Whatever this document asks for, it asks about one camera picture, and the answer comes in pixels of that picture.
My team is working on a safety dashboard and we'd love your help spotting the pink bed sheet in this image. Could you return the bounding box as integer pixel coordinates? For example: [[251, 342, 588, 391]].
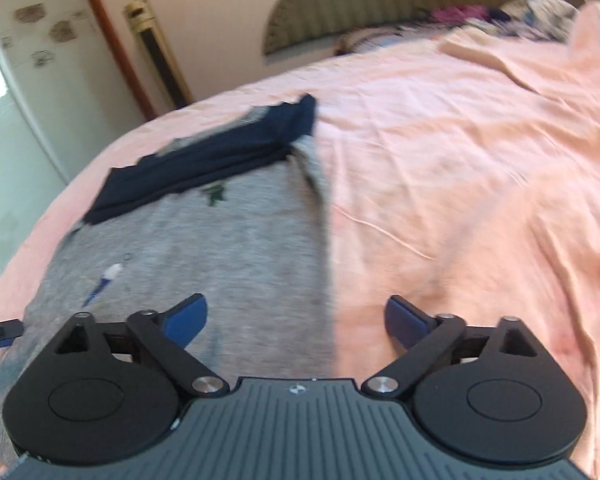
[[0, 3, 600, 479]]

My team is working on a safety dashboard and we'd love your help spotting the gold tower air conditioner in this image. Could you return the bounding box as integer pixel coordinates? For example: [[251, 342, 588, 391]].
[[123, 0, 194, 110]]

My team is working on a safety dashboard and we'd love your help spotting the brown wooden door frame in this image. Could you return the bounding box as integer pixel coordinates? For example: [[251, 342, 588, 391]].
[[87, 0, 158, 122]]

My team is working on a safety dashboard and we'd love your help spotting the grey and navy sweater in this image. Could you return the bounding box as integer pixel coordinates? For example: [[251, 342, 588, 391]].
[[0, 96, 334, 472]]

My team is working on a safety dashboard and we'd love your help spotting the patterned clothes pile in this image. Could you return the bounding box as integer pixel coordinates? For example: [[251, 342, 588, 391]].
[[462, 0, 579, 44]]

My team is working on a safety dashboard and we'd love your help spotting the magenta garment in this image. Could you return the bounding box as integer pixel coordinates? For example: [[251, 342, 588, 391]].
[[429, 4, 490, 25]]

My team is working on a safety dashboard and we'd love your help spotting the white glass wardrobe door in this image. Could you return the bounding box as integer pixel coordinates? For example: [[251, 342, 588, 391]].
[[0, 0, 144, 276]]

